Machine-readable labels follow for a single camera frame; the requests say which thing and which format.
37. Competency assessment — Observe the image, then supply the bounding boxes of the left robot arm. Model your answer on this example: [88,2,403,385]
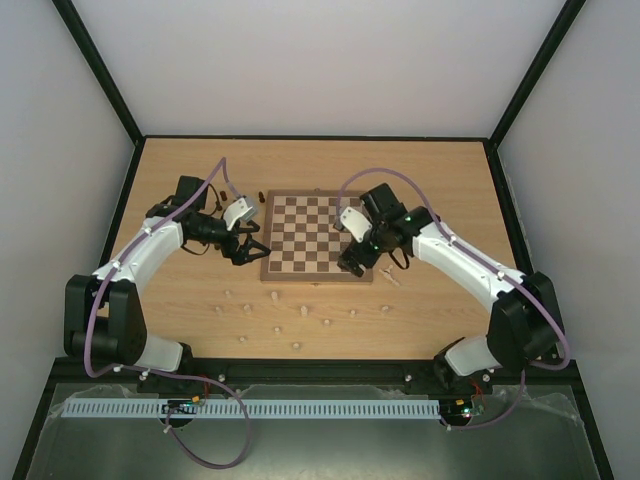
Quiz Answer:
[64,176,271,378]

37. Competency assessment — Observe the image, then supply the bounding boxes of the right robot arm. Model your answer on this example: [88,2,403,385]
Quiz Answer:
[335,183,567,392]

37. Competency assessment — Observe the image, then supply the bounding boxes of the wooden chess board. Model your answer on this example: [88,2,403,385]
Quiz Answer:
[260,189,373,284]

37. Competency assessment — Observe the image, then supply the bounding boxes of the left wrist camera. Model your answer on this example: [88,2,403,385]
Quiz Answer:
[222,196,258,231]

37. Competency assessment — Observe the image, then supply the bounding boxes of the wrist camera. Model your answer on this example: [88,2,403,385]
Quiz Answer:
[222,196,258,231]
[334,206,372,243]

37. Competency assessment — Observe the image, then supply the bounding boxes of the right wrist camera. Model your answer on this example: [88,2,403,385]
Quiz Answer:
[334,206,372,243]

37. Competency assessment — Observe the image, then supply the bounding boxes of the black frame rail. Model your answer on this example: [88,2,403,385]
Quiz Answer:
[49,357,581,396]

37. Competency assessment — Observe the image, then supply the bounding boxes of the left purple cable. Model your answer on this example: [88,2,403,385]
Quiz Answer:
[84,156,251,469]

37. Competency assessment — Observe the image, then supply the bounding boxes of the white slotted cable duct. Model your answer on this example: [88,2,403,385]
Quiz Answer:
[61,398,441,420]

